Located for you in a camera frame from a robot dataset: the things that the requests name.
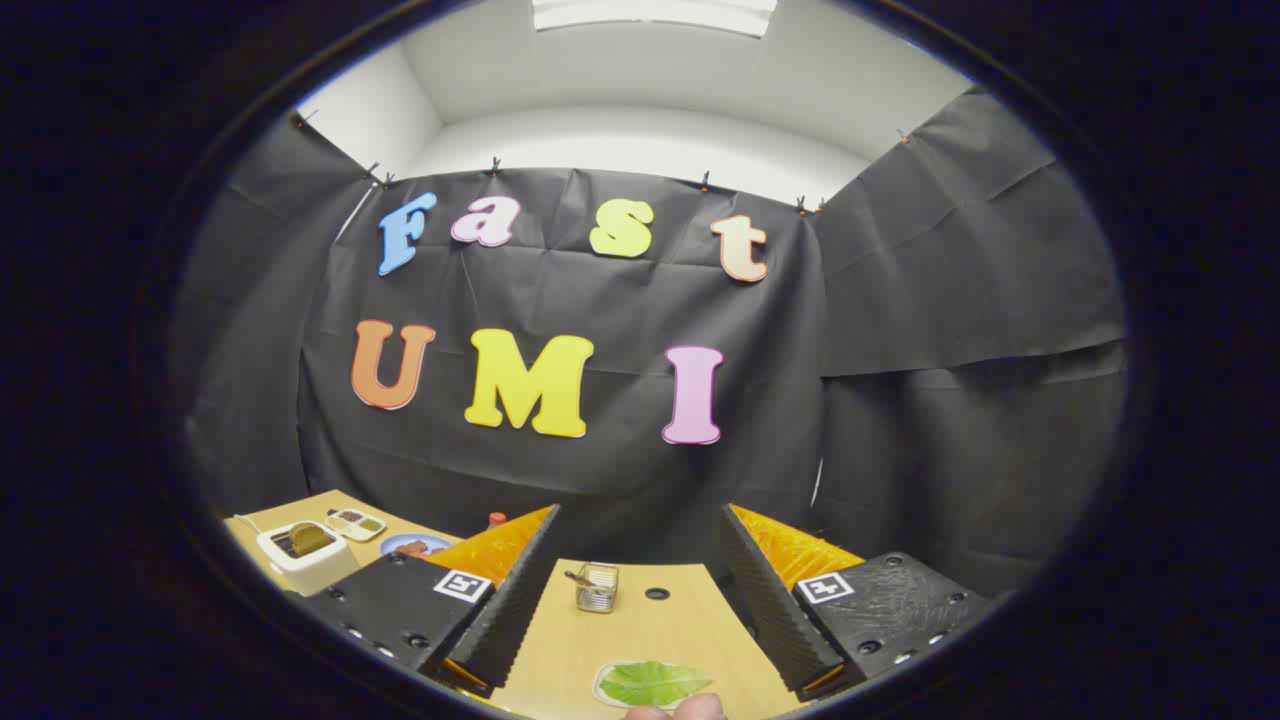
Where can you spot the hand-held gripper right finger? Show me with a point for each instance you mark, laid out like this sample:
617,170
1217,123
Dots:
775,620

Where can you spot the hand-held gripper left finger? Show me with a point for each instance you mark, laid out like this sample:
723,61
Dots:
510,620

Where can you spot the green lettuce leaf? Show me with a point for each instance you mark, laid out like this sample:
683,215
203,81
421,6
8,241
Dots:
650,682

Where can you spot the toasted bread slice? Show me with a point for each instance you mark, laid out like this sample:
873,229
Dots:
310,540

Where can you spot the blue plate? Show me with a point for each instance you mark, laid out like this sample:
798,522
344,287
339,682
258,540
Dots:
434,543

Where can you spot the small white dish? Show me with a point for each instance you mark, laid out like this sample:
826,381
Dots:
598,686

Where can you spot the brown meat patty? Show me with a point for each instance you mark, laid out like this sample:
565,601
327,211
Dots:
411,548

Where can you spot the white divided seasoning tray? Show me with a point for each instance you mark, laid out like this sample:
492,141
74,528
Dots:
355,524

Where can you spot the white toaster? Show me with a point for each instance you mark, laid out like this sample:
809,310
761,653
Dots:
320,572

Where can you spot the black backdrop cloth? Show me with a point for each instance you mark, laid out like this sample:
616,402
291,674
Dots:
620,300

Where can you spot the ceiling light panel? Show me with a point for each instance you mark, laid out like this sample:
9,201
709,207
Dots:
655,14

